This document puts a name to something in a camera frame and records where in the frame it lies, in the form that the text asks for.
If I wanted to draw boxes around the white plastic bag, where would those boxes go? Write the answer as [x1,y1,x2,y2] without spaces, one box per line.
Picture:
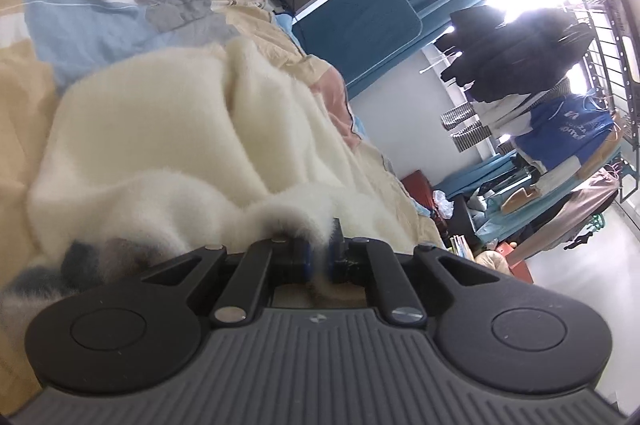
[430,189,455,219]

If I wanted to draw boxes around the striped hanging garment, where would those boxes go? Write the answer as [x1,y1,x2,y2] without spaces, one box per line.
[440,102,495,152]

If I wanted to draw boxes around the green clip hanger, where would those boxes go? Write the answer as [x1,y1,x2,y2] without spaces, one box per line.
[581,212,607,237]

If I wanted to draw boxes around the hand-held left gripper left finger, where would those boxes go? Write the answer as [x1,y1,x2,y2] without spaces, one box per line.
[135,232,315,326]

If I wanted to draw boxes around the stack of books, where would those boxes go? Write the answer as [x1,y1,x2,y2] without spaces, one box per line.
[449,232,477,262]

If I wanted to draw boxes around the blue padded chair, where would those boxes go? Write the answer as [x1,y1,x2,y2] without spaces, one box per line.
[291,0,424,87]

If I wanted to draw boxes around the dark red wooden chest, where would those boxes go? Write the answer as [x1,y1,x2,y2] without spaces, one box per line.
[399,171,437,219]

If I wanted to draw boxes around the blue sports jersey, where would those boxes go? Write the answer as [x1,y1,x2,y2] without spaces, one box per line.
[514,94,617,168]

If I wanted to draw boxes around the cream duvet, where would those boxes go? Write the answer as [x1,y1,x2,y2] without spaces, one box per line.
[474,250,512,277]

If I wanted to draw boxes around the patchwork bed sheet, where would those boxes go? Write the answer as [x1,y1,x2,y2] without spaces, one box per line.
[0,0,446,406]

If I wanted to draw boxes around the white grey hanging jacket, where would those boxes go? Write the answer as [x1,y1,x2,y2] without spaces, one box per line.
[471,91,537,141]

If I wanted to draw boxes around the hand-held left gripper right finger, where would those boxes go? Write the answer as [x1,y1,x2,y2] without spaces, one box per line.
[325,217,506,326]

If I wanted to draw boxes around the beige hanging trousers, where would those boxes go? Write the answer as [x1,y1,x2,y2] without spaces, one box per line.
[517,182,627,257]

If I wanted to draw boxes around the black hanging jacket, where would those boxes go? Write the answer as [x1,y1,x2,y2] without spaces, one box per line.
[439,5,597,104]

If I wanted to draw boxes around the striped white fleece blanket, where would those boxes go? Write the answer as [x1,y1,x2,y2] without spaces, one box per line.
[0,36,446,306]

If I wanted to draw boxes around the metal drying rack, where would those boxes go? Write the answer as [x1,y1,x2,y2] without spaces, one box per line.
[562,0,640,203]

